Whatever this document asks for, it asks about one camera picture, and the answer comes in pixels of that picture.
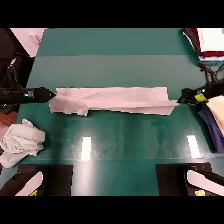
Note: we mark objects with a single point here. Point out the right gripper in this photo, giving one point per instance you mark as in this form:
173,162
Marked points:
190,96

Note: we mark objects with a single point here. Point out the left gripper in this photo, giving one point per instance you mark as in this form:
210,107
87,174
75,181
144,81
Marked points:
42,94

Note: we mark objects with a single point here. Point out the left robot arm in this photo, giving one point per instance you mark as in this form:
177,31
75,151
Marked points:
16,95

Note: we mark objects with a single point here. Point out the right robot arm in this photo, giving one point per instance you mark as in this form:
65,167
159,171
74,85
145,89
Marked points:
213,88

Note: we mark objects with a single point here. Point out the cream garment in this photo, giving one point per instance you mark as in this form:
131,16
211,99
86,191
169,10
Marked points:
217,111

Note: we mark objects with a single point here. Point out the purple garment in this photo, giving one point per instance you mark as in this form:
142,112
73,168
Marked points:
213,131

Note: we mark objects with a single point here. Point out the dark red garment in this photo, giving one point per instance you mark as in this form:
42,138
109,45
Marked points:
213,54

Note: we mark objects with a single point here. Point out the white garment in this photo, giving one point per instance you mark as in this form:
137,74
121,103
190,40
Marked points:
21,141
211,39

